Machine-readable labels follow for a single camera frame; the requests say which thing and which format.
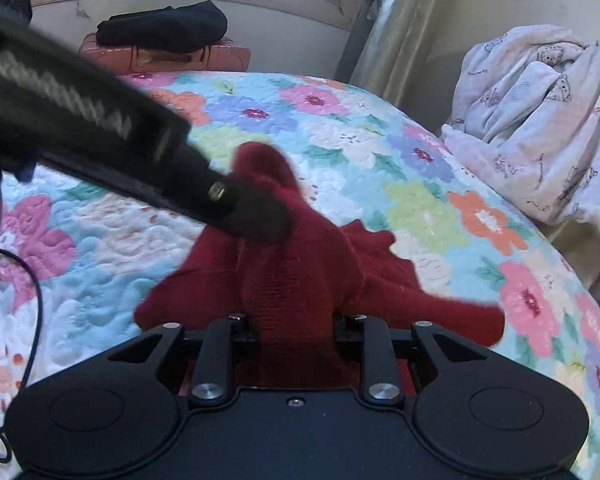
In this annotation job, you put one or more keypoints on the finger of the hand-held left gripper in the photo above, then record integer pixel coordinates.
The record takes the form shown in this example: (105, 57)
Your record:
(265, 220)

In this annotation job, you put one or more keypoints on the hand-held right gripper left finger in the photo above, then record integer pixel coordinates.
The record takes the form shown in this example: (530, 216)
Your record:
(241, 334)

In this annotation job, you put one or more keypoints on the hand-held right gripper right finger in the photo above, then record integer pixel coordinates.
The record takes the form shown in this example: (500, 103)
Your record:
(347, 332)

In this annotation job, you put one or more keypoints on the dark red knit sweater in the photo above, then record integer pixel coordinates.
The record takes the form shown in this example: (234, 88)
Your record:
(300, 280)

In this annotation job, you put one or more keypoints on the pink bag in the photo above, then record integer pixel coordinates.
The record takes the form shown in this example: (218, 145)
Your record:
(145, 57)

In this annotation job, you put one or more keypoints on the black folded cloth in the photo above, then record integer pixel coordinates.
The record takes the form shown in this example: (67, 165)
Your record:
(170, 25)

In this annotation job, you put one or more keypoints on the floral quilted bedspread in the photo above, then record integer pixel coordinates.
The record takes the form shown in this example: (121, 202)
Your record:
(380, 160)

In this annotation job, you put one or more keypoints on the beige curtain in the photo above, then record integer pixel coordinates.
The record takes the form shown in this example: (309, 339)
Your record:
(405, 25)

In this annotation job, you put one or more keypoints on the white printed fleece blanket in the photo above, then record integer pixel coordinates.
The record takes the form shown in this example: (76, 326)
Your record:
(545, 125)

